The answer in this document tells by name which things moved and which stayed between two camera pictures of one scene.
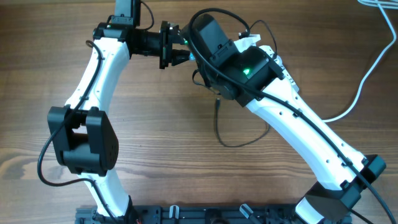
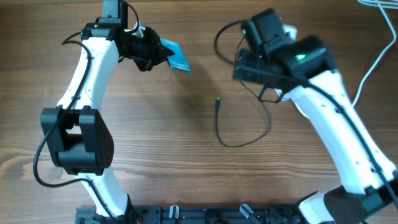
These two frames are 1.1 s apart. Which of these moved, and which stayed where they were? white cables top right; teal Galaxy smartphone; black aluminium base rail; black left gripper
Moved: black left gripper; teal Galaxy smartphone
Stayed: white cables top right; black aluminium base rail
